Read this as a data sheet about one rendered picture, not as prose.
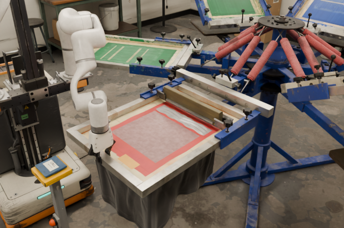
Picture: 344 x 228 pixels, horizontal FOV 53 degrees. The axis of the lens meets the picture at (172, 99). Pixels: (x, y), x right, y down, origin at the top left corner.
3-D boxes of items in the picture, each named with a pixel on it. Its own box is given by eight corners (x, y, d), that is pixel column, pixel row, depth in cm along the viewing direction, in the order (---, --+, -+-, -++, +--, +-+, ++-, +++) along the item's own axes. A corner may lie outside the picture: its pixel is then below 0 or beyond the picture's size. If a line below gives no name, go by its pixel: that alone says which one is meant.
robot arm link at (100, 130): (104, 114, 149) (105, 120, 150) (86, 122, 143) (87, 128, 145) (114, 121, 144) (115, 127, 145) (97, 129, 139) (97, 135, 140)
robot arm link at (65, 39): (58, 46, 185) (54, 17, 177) (83, 42, 190) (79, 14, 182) (61, 52, 178) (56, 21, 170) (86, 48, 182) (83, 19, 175)
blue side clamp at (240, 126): (221, 150, 164) (222, 137, 160) (213, 145, 167) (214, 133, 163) (256, 126, 182) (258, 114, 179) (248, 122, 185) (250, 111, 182)
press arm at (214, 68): (110, 63, 271) (109, 56, 268) (113, 61, 276) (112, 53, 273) (271, 83, 243) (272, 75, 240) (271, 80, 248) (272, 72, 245)
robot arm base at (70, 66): (57, 71, 194) (52, 45, 186) (78, 65, 201) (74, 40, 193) (68, 81, 183) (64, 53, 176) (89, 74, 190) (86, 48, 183)
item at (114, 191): (150, 247, 165) (148, 180, 144) (97, 197, 193) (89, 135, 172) (154, 243, 167) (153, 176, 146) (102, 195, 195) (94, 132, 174)
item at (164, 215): (153, 243, 166) (151, 177, 145) (148, 239, 168) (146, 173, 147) (214, 195, 194) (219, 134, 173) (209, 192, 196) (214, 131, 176)
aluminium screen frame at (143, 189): (142, 198, 134) (142, 191, 132) (66, 136, 170) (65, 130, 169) (255, 122, 183) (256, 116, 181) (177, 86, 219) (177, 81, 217)
